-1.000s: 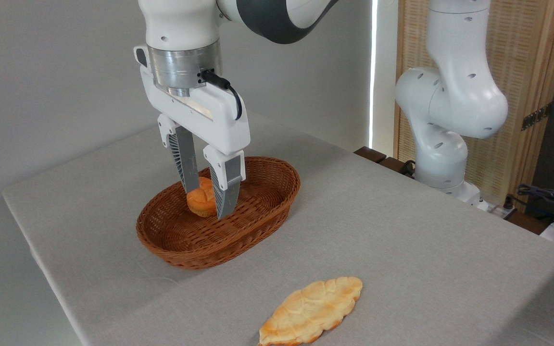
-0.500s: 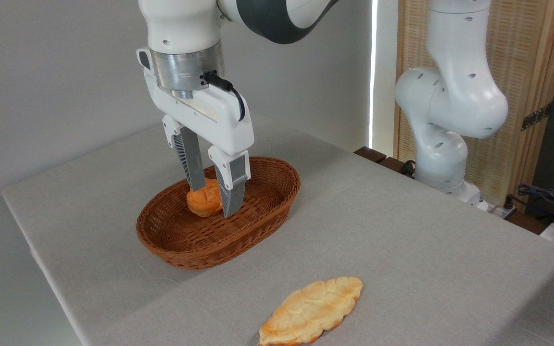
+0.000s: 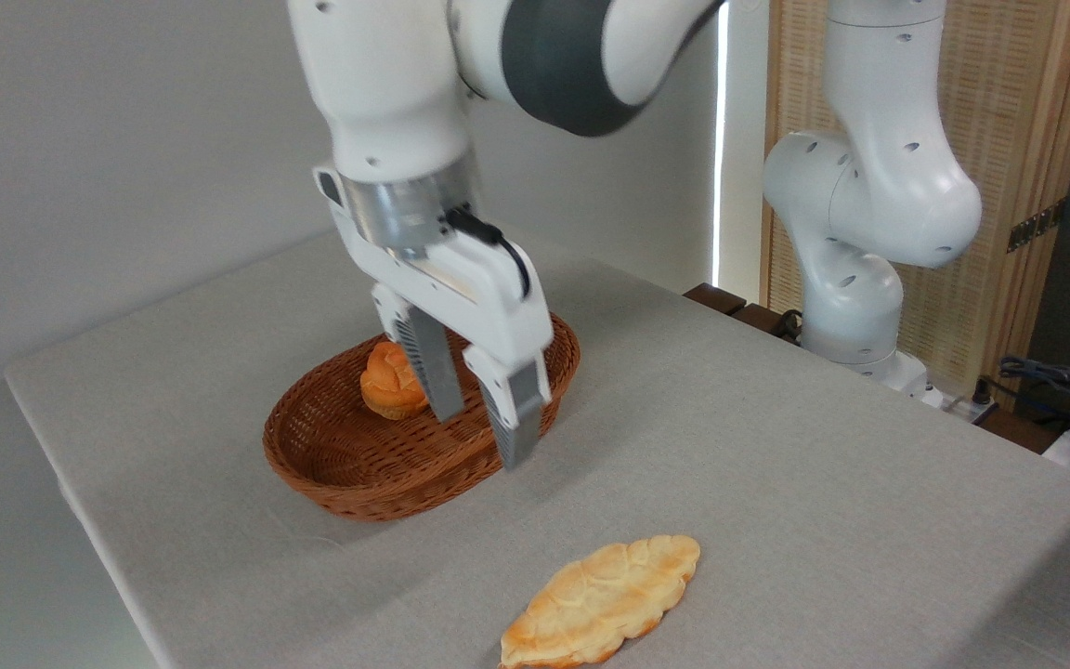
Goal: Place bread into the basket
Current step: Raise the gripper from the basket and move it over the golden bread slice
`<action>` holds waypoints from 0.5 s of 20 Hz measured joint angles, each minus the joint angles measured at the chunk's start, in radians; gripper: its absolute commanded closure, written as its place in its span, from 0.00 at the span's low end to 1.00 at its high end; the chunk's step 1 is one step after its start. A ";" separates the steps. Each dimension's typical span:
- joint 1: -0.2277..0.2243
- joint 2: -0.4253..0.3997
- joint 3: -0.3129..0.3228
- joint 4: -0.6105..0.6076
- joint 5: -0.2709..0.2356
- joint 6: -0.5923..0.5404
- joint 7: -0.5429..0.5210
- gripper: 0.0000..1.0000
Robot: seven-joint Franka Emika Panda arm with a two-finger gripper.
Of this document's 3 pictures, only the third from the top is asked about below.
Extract round orange bread bun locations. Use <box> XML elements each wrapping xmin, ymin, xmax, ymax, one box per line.
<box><xmin>360</xmin><ymin>340</ymin><xmax>429</xmax><ymax>421</ymax></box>

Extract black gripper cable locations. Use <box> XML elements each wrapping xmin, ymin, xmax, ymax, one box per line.
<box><xmin>447</xmin><ymin>206</ymin><xmax>532</xmax><ymax>300</ymax></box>

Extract brown wicker basket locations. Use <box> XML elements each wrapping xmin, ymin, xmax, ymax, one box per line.
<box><xmin>263</xmin><ymin>302</ymin><xmax>581</xmax><ymax>522</ymax></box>

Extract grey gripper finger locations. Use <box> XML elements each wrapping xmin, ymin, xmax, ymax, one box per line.
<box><xmin>372</xmin><ymin>283</ymin><xmax>467</xmax><ymax>424</ymax></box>
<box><xmin>463</xmin><ymin>342</ymin><xmax>553</xmax><ymax>470</ymax></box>

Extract leaf-shaped bread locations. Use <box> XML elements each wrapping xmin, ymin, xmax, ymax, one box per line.
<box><xmin>499</xmin><ymin>534</ymin><xmax>701</xmax><ymax>669</ymax></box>

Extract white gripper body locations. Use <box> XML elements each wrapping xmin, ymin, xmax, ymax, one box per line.
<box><xmin>314</xmin><ymin>165</ymin><xmax>555</xmax><ymax>368</ymax></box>

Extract grey tablecloth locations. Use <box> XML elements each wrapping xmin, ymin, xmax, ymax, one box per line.
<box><xmin>4</xmin><ymin>214</ymin><xmax>1070</xmax><ymax>669</ymax></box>

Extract dark wooden board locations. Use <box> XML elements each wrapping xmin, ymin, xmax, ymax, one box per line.
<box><xmin>684</xmin><ymin>283</ymin><xmax>805</xmax><ymax>347</ymax></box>

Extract tangled dark cables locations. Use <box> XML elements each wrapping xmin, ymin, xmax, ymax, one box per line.
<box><xmin>973</xmin><ymin>356</ymin><xmax>1070</xmax><ymax>438</ymax></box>

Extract black screen hinge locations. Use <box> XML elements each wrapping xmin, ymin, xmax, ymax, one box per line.
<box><xmin>1007</xmin><ymin>200</ymin><xmax>1067</xmax><ymax>254</ymax></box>

